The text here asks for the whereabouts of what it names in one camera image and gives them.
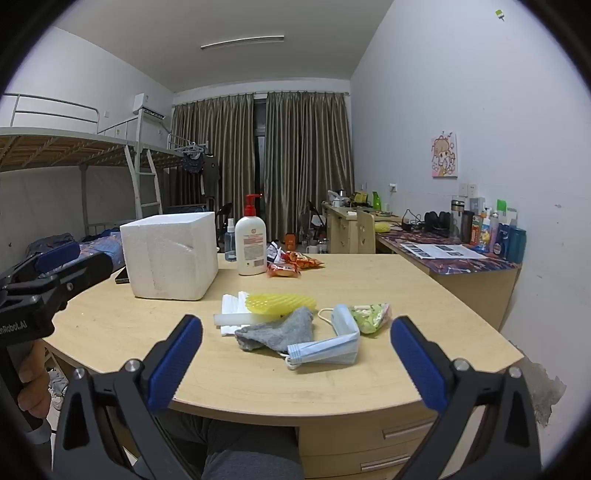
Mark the dark hanging shirt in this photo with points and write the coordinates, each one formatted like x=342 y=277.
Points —
x=211 y=175

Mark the light wooden desk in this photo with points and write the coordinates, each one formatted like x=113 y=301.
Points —
x=341 y=230

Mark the orange box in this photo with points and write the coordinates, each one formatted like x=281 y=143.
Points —
x=480 y=235

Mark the wooden drawer unit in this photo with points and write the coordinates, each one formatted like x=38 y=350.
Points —
x=351 y=443

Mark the clear spray bottle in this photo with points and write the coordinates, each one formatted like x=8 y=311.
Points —
x=230 y=247

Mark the dark tumbler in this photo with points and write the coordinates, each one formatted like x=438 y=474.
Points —
x=468 y=228

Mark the grey sock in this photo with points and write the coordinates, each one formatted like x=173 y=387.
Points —
x=281 y=332

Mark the cartoon wall poster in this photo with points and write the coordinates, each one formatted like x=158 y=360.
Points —
x=444 y=156

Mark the white printed paper sheets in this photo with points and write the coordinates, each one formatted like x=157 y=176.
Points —
x=443 y=251

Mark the white air conditioner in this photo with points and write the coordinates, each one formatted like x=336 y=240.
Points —
x=147 y=108

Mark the green bottle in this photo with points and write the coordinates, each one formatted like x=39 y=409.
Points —
x=377 y=201

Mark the blue plaid quilt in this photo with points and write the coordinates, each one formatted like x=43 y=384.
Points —
x=104 y=242

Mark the wooden chair smiley cutout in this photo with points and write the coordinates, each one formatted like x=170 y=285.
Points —
x=365 y=233

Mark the blue hanging garment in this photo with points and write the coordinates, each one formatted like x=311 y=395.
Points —
x=194 y=162

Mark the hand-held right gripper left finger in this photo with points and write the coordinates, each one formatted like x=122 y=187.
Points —
x=178 y=360

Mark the yellow cloth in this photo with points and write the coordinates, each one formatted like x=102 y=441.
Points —
x=383 y=227

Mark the white tissues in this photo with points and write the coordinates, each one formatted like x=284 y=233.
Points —
x=231 y=302

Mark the person's grey pants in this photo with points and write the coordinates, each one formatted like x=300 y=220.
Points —
x=249 y=447

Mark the green card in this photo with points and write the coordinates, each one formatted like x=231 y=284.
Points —
x=502 y=206

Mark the black folding chair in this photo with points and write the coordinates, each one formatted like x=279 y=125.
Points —
x=225 y=214

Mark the green snack bag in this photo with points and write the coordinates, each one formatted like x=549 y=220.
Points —
x=369 y=316

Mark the white foam box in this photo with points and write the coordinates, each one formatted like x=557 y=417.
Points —
x=171 y=258

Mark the person's left hand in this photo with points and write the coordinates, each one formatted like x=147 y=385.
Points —
x=36 y=383

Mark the yellow foam net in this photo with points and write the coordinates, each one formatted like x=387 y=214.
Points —
x=281 y=302

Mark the orange carton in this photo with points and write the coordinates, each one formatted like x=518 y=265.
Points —
x=290 y=242

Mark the white wall switch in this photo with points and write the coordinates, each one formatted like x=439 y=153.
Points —
x=467 y=188

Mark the red white snack packet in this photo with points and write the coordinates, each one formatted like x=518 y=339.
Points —
x=274 y=251

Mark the brown curtain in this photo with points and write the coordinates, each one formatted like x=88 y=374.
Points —
x=212 y=157
x=309 y=161

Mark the metal bunk bed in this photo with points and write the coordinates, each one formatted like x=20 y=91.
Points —
x=69 y=145

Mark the black headphones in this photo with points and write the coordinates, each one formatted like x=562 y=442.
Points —
x=436 y=224

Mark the steel thermos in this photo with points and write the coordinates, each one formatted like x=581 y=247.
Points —
x=457 y=217

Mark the blue face mask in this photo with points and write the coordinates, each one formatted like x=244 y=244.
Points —
x=328 y=348

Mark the white lotion bottle red pump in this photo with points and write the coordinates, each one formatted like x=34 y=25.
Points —
x=250 y=244

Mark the orange snack packet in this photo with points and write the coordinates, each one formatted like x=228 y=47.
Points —
x=304 y=261

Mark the ceiling tube light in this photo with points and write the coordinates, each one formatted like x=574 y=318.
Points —
x=242 y=42

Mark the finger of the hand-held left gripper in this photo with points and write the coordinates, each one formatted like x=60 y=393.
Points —
x=87 y=272
x=57 y=256

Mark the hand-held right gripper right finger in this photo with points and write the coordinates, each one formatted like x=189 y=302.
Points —
x=415 y=360

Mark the blue bottle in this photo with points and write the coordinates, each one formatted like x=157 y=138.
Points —
x=501 y=242

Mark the dark smartphone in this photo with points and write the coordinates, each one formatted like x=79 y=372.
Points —
x=122 y=276

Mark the wooden side desk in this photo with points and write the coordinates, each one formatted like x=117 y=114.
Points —
x=471 y=290

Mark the white sneaker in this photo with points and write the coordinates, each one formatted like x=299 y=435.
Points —
x=57 y=385

